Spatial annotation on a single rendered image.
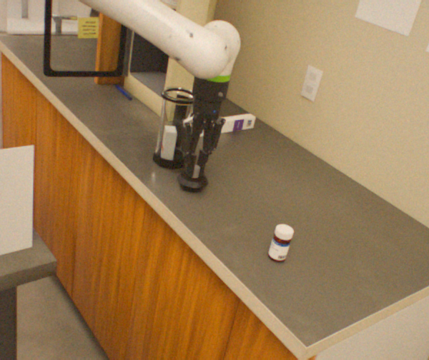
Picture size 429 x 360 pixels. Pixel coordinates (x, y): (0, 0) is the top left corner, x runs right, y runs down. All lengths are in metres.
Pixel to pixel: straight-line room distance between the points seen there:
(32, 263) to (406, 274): 0.90
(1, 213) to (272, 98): 1.25
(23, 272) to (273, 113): 1.24
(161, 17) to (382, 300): 0.82
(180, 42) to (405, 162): 0.86
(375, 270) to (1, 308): 0.90
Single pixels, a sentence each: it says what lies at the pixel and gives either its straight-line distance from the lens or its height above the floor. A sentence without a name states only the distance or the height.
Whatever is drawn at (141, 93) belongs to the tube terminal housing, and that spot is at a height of 0.97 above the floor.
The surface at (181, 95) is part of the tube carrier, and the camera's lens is 1.58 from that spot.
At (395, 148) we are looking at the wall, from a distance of 1.74.
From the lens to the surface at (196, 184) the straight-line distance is 1.46.
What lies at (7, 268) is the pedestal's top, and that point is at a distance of 1.17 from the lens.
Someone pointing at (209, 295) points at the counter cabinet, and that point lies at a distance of 1.37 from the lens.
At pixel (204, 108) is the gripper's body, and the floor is 1.20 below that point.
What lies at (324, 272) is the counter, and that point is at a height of 0.94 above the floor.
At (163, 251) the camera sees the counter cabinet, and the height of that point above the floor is 0.77.
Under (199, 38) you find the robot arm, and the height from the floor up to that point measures 1.40.
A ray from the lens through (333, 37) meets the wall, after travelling 1.87.
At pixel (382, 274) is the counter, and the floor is 0.94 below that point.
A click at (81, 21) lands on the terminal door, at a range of 2.01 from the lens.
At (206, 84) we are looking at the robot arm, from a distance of 1.34.
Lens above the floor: 1.69
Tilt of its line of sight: 29 degrees down
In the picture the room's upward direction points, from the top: 12 degrees clockwise
